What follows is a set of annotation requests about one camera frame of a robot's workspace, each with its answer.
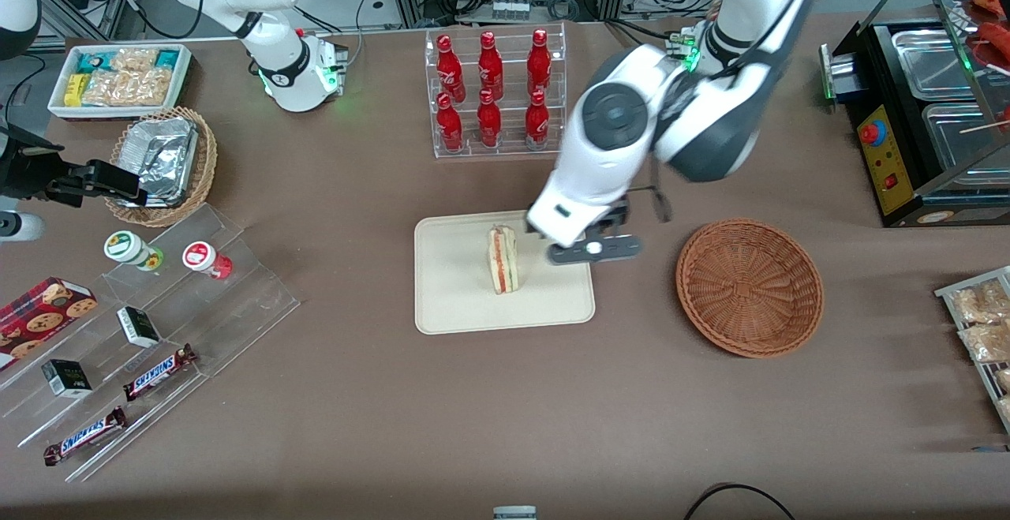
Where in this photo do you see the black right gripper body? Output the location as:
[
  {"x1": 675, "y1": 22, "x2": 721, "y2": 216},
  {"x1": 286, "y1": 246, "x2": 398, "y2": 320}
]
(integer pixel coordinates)
[{"x1": 0, "y1": 122, "x2": 64, "y2": 204}]

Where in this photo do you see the triangular sandwich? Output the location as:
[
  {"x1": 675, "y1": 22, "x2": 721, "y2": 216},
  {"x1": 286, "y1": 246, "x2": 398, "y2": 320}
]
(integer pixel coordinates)
[{"x1": 487, "y1": 224, "x2": 519, "y2": 295}]

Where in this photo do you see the light tan wicker basket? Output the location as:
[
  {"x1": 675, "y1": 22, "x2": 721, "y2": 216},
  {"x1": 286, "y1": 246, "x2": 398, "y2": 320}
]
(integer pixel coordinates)
[{"x1": 105, "y1": 107, "x2": 218, "y2": 228}]

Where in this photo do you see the cream plastic tray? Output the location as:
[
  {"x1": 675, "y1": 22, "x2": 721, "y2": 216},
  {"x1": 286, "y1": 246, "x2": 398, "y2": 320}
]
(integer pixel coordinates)
[{"x1": 414, "y1": 206, "x2": 597, "y2": 336}]

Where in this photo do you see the brown round wicker basket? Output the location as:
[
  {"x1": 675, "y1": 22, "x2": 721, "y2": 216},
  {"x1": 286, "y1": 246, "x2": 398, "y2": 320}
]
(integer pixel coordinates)
[{"x1": 675, "y1": 219, "x2": 825, "y2": 359}]

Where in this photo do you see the silver foil container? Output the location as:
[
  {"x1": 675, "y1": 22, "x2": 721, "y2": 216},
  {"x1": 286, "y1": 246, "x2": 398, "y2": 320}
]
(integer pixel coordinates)
[{"x1": 118, "y1": 118, "x2": 200, "y2": 208}]

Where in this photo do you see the green lid yogurt cup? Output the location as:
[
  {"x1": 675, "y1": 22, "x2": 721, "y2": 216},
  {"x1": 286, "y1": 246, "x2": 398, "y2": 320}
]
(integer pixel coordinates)
[{"x1": 104, "y1": 230, "x2": 165, "y2": 272}]

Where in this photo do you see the white rectangular snack bin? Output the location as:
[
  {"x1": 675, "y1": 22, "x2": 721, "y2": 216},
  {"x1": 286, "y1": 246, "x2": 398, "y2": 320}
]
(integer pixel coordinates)
[{"x1": 47, "y1": 43, "x2": 194, "y2": 122}]

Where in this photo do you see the clear acrylic bottle rack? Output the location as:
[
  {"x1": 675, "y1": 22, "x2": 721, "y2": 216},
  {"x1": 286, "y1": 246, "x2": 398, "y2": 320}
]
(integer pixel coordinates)
[{"x1": 425, "y1": 23, "x2": 567, "y2": 159}]

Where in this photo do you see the large clear cracker bag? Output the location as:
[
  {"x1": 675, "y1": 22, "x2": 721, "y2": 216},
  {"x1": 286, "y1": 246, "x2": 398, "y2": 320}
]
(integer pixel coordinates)
[{"x1": 83, "y1": 68, "x2": 174, "y2": 107}]

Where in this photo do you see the red cola bottle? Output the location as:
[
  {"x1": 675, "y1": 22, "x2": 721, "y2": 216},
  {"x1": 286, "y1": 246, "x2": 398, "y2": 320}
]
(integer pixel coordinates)
[
  {"x1": 436, "y1": 92, "x2": 464, "y2": 152},
  {"x1": 436, "y1": 34, "x2": 466, "y2": 103},
  {"x1": 527, "y1": 28, "x2": 552, "y2": 99},
  {"x1": 477, "y1": 89, "x2": 503, "y2": 148},
  {"x1": 477, "y1": 31, "x2": 504, "y2": 101},
  {"x1": 525, "y1": 90, "x2": 550, "y2": 150}
]

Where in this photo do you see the red lid yogurt cup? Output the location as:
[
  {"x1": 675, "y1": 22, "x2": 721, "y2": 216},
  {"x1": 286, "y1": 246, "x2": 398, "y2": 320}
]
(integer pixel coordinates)
[{"x1": 182, "y1": 241, "x2": 234, "y2": 280}]

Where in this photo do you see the small clear cracker bag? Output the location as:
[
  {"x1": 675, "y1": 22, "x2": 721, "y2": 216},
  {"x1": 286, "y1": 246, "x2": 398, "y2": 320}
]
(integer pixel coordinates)
[{"x1": 110, "y1": 47, "x2": 160, "y2": 73}]

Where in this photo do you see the red cookie box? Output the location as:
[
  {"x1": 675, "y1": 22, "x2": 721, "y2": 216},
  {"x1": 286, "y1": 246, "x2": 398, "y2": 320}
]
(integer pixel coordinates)
[{"x1": 0, "y1": 277, "x2": 98, "y2": 371}]

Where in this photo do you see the small black box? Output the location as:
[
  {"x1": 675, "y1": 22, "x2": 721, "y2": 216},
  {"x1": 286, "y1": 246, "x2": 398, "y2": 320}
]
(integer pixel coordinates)
[
  {"x1": 117, "y1": 306, "x2": 163, "y2": 349},
  {"x1": 41, "y1": 359, "x2": 93, "y2": 398}
]

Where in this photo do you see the clear acrylic stepped shelf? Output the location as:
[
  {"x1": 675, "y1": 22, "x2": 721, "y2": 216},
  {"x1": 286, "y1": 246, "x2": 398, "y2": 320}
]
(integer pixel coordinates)
[{"x1": 0, "y1": 203, "x2": 301, "y2": 483}]

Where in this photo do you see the brown Snickers bar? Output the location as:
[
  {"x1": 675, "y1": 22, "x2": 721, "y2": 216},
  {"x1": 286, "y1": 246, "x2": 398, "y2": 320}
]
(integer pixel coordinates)
[
  {"x1": 122, "y1": 344, "x2": 198, "y2": 402},
  {"x1": 43, "y1": 406, "x2": 129, "y2": 467}
]

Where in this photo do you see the black food warmer appliance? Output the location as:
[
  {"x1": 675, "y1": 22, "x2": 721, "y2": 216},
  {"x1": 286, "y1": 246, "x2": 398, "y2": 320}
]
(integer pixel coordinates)
[{"x1": 819, "y1": 0, "x2": 1010, "y2": 229}]

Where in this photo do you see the stainless steel pan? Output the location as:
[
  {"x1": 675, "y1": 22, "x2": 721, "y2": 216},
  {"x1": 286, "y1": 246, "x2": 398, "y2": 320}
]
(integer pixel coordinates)
[
  {"x1": 922, "y1": 102, "x2": 1010, "y2": 189},
  {"x1": 892, "y1": 28, "x2": 973, "y2": 99}
]

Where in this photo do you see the clear bag of snacks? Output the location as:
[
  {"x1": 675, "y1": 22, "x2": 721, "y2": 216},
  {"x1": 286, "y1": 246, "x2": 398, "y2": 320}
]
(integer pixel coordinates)
[
  {"x1": 951, "y1": 279, "x2": 1010, "y2": 324},
  {"x1": 959, "y1": 323, "x2": 1010, "y2": 363}
]

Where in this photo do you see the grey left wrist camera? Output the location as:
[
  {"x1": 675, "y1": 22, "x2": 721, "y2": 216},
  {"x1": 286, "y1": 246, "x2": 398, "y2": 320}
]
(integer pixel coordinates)
[{"x1": 548, "y1": 234, "x2": 642, "y2": 267}]

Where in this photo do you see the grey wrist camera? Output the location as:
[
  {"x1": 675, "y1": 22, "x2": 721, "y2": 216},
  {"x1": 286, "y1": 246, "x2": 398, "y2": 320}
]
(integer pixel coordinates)
[
  {"x1": 548, "y1": 234, "x2": 642, "y2": 267},
  {"x1": 0, "y1": 211, "x2": 46, "y2": 242}
]

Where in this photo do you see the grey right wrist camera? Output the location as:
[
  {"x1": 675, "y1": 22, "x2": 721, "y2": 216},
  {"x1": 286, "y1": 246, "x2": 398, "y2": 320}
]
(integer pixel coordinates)
[{"x1": 0, "y1": 211, "x2": 46, "y2": 242}]

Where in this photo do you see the black cable loop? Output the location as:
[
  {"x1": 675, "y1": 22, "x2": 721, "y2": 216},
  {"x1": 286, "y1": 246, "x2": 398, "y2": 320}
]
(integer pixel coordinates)
[{"x1": 683, "y1": 483, "x2": 798, "y2": 520}]

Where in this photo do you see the grey wire rack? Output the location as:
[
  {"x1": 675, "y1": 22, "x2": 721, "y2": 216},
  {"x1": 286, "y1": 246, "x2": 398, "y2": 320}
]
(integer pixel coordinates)
[{"x1": 935, "y1": 266, "x2": 1010, "y2": 434}]

